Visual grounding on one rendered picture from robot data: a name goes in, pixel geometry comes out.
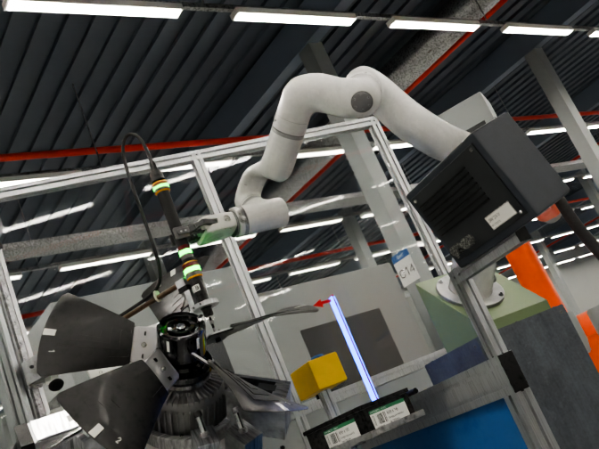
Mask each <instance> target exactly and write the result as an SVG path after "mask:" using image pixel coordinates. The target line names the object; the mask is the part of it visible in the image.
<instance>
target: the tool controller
mask: <svg viewBox="0 0 599 449"><path fill-rule="evenodd" d="M569 192H570V188H569V186H568V185H567V184H566V183H565V182H564V181H563V180H562V179H561V177H560V176H559V175H558V174H557V172H556V171H555V170H554V169H553V167H552V166H551V165H550V164H549V162H548V161H547V160H546V158H545V157H544V156H543V155H542V154H541V152H540V151H539V150H538V149H537V147H536V146H535V145H534V144H533V142H532V141H531V140H530V139H529V138H528V137H527V136H526V134H525V133H524V132H523V131H522V130H521V128H520V127H519V126H518V124H517V123H516V122H515V121H514V119H513V118H512V117H511V116H510V114H509V113H508V112H504V113H502V114H501V115H499V116H498V117H496V118H494V119H492V120H490V121H489V122H488V123H487V124H485V125H483V126H482V127H480V128H478V129H476V130H475V131H473V132H471V133H470V134H469V135H468V136H467V137H466V138H465V139H464V140H463V141H462V142H461V143H460V144H459V145H458V146H457V147H456V148H455V149H454V150H453V151H451V152H450V153H449V154H448V155H447V156H446V157H445V158H444V159H443V160H442V161H441V162H440V163H439V164H438V165H437V166H436V167H435V168H434V169H433V170H432V171H431V172H430V173H429V174H428V175H427V176H426V177H424V179H423V180H422V181H421V182H420V183H419V184H418V185H416V186H415V188H414V189H413V190H412V191H410V192H409V193H408V194H407V196H406V198H407V199H408V200H409V201H410V203H411V204H412V205H413V207H414V208H415V210H416V211H417V212H418V213H419V215H420V216H421V217H422V219H423V220H424V222H425V223H426V224H427V225H428V226H429V227H430V229H431V230H432V231H433V233H434V234H435V235H436V236H437V238H438V239H439V241H440V242H441V243H442V244H443V246H444V247H445V248H446V250H447V251H448V253H449V254H450V255H451V256H452V258H453V259H454V260H455V261H456V262H457V264H458V265H459V266H460V267H461V268H463V267H466V266H467V265H469V264H470V263H471V262H472V261H474V260H475V259H477V258H478V257H480V256H481V255H483V254H484V253H486V252H487V251H489V250H490V249H492V248H493V247H495V246H496V245H497V244H498V243H500V242H501V241H503V240H504V239H506V238H507V237H509V236H510V235H512V234H513V233H515V232H517V231H518V230H519V229H521V228H522V227H523V226H524V225H526V224H528V223H529V222H531V221H532V220H533V219H535V218H536V217H538V216H540V215H541V214H542V213H543V212H545V211H546V210H547V209H549V208H550V207H551V206H553V204H554V203H556V202H557V201H558V200H560V199H561V198H562V197H564V196H565V195H566V194H568V193H569Z"/></svg>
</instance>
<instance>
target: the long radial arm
mask: <svg viewBox="0 0 599 449"><path fill-rule="evenodd" d="M28 426H29V430H30V433H31V436H32V437H33V440H34V442H35V447H36V449H47V448H49V447H50V446H51V445H53V444H55V443H57V442H58V441H60V440H62V437H64V436H66V435H67V434H69V433H70V432H72V431H73V430H75V429H77V428H78V424H77V423H76V422H75V421H74V420H73V419H72V418H71V417H70V416H69V415H68V414H67V413H66V411H65V410H64V411H61V412H57V413H54V414H51V415H48V416H45V417H43V418H40V419H37V420H33V421H31V422H30V423H28ZM53 449H74V444H73V439H71V440H70V441H69V442H67V443H61V444H59V445H57V446H56V447H54V448H53Z"/></svg>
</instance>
